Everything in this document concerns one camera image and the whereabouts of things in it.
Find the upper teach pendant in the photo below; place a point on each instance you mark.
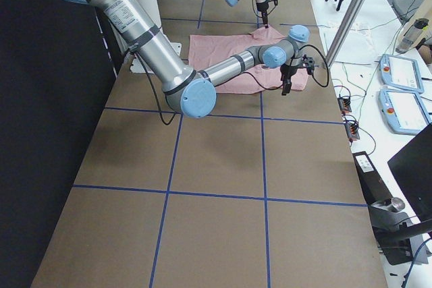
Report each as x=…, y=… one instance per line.
x=400, y=72

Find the lower teach pendant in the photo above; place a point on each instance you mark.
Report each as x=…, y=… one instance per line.
x=404, y=111

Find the aluminium frame post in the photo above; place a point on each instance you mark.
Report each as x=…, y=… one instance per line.
x=345, y=26

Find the black monitor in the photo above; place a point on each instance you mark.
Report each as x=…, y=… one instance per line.
x=411, y=168

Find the black electronics box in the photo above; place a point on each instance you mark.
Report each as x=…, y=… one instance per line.
x=386, y=212

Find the clear water bottle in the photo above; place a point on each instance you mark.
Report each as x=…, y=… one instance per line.
x=411, y=35

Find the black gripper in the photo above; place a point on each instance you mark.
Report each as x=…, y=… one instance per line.
x=290, y=71
x=262, y=9

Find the pink Snoopy t-shirt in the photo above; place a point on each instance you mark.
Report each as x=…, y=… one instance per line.
x=205, y=51

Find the teach pendant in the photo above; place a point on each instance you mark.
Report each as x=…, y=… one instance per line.
x=404, y=111
x=400, y=72

